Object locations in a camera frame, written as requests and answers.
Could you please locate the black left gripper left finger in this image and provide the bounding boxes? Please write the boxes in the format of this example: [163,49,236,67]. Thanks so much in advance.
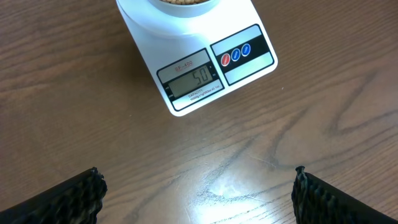
[1,167,108,224]

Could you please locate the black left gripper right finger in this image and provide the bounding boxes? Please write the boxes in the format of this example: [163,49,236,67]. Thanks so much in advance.
[291,166,397,224]

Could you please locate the white digital kitchen scale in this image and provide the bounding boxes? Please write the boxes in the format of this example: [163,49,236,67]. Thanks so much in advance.
[117,0,278,116]

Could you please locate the soybeans in white bowl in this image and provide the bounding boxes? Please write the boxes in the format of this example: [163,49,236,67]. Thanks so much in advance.
[160,0,209,5]

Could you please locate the white round bowl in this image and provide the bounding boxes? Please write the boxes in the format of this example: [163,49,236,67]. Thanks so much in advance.
[149,0,220,18]

